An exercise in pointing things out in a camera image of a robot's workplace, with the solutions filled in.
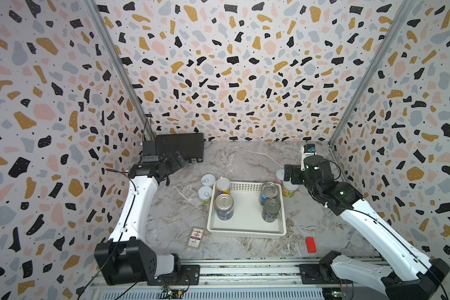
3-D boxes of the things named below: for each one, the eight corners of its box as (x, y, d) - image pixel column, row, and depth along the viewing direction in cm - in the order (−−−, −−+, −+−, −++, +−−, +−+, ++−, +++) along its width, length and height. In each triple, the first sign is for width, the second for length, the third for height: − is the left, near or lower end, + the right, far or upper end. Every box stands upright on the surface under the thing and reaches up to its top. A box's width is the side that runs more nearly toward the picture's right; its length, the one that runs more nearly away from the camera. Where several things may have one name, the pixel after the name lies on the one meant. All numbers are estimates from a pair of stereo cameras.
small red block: (307, 252, 82) (309, 251, 80) (304, 238, 86) (305, 236, 84) (315, 252, 82) (317, 251, 80) (312, 238, 86) (313, 236, 84)
